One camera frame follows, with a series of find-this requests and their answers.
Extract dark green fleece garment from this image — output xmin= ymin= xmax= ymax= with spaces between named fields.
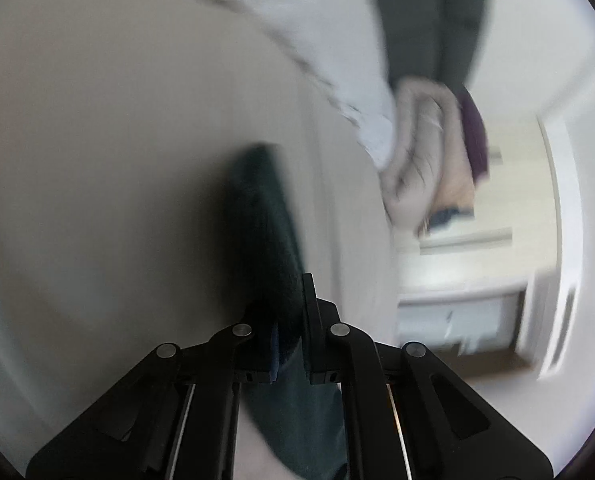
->
xmin=225 ymin=144 xmax=348 ymax=480

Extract blue clothes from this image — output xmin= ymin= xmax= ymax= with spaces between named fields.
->
xmin=427 ymin=207 xmax=475 ymax=233

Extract bed with pale sheet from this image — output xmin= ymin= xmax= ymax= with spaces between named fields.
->
xmin=0 ymin=0 xmax=403 ymax=480

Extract cream wardrobe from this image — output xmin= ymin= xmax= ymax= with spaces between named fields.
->
xmin=397 ymin=115 xmax=585 ymax=381

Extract white pillow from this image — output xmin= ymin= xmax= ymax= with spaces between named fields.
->
xmin=180 ymin=0 xmax=395 ymax=171

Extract dark grey padded headboard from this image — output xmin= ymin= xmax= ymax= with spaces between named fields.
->
xmin=365 ymin=0 xmax=498 ymax=88

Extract folded beige comforter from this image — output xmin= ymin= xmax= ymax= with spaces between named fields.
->
xmin=380 ymin=77 xmax=478 ymax=236

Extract purple cushion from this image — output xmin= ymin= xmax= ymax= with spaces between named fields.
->
xmin=460 ymin=87 xmax=491 ymax=186

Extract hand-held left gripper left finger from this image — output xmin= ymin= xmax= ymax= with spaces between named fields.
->
xmin=25 ymin=305 xmax=279 ymax=480

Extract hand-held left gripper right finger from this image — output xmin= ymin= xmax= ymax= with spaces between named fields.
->
xmin=302 ymin=273 xmax=553 ymax=480

